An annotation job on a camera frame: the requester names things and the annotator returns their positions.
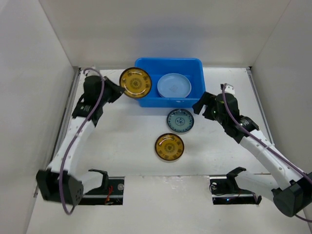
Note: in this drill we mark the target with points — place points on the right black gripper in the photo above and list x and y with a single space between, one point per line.
207 107

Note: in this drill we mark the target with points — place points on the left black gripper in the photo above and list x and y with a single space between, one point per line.
118 90

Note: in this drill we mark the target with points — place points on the yellow patterned plate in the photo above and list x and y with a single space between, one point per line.
169 147
136 82

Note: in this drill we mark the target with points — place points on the blue white plate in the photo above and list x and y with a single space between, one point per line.
180 121

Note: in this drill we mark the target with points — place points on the light blue plastic plate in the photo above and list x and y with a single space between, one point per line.
174 85

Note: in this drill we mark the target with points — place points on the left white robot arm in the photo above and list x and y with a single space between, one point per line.
59 182

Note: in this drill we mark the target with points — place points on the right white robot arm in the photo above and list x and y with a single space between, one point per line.
289 188

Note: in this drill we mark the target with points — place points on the blue plastic bin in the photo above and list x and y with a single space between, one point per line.
157 67

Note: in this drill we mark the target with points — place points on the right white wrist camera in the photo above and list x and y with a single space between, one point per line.
227 88

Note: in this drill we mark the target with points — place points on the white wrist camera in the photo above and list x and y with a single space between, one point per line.
227 88
90 72

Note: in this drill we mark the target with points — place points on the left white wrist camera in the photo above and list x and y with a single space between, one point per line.
90 72

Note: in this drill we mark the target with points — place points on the right aluminium rail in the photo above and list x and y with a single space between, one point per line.
263 116

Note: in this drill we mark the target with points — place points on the aluminium rail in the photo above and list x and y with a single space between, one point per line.
263 116
66 113

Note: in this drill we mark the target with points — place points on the left aluminium rail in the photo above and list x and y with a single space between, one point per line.
66 113

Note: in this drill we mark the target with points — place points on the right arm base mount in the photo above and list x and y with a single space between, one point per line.
224 192

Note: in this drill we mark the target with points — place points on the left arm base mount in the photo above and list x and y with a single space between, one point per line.
111 196

